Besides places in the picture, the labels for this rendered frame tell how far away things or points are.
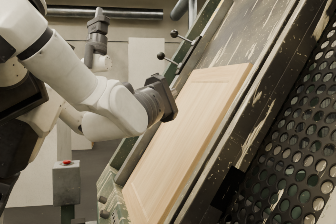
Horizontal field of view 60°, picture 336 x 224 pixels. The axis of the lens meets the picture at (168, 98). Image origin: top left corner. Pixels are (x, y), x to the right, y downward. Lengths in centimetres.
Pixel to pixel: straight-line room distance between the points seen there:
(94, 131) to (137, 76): 420
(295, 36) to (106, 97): 39
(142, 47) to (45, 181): 250
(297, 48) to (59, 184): 117
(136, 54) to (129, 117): 427
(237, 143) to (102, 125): 26
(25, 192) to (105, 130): 307
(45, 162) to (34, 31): 304
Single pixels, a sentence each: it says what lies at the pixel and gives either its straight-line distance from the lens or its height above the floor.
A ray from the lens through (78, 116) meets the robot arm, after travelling 119.
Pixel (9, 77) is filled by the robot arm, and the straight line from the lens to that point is 63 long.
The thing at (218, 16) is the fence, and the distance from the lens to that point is 137.
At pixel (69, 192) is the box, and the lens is 148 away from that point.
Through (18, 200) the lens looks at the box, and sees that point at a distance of 364.
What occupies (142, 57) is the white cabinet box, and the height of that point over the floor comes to 173.
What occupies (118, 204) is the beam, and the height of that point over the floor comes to 90.
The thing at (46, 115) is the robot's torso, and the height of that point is 123.
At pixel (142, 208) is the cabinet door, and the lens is 94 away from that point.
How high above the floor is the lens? 131
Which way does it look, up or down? 3 degrees down
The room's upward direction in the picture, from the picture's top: straight up
